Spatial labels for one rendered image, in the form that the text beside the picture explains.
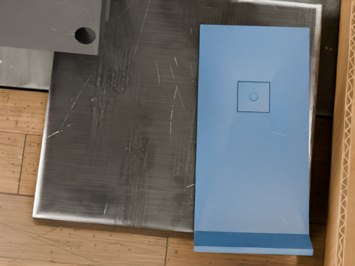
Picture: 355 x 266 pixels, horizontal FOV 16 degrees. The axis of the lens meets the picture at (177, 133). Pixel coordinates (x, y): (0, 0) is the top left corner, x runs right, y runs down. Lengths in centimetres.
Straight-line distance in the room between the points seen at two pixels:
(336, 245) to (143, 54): 18
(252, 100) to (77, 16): 22
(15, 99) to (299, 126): 18
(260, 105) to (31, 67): 15
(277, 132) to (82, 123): 12
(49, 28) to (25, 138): 22
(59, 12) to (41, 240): 23
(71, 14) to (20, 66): 24
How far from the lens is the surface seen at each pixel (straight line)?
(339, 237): 73
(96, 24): 60
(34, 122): 82
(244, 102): 80
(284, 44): 81
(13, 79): 83
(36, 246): 80
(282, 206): 78
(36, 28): 61
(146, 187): 78
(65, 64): 81
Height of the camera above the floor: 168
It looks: 73 degrees down
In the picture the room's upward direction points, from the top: straight up
